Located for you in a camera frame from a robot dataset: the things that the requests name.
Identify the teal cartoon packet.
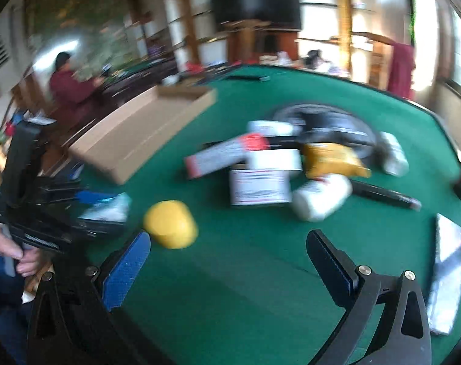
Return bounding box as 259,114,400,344
78,192,133,223

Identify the wooden wall shelf unit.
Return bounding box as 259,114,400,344
160,0,231,65

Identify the red garment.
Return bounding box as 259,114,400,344
387,43,415,99

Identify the yellow cup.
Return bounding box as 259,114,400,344
143,200,198,249

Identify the wall painting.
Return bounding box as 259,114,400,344
23,0,140,69

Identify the green side table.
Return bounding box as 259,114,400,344
101,59,178,99

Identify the wooden chair with carved back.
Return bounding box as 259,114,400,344
352,32,394,88

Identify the white box with printed label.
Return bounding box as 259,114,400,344
229,168,293,207

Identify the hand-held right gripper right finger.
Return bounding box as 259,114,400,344
306,229,432,365

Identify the round table control panel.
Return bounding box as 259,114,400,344
272,102,377,158

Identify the white bottle with coloured label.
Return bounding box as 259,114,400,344
291,174,353,222

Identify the black television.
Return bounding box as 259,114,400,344
210,0,302,31

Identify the large window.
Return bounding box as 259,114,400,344
409,0,461,96

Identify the person's left forearm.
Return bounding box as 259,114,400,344
0,252,35,354

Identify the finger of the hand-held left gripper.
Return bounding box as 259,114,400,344
44,217,128,242
40,177,117,204

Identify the cardboard box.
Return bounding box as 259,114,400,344
68,85,218,185

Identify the white bottle with text label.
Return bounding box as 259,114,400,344
379,131,410,176

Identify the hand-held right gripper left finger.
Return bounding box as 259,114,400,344
27,230,170,365

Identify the black tube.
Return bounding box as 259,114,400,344
350,180,422,211

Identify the black bar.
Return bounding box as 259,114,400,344
225,74,271,82

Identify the person's left hand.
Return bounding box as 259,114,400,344
0,222,44,278

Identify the grey box with red end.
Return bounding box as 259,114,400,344
183,132,271,179

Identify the yellow snack packet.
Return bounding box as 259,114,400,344
302,142,372,179

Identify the pile of clothes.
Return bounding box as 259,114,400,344
304,49,341,73

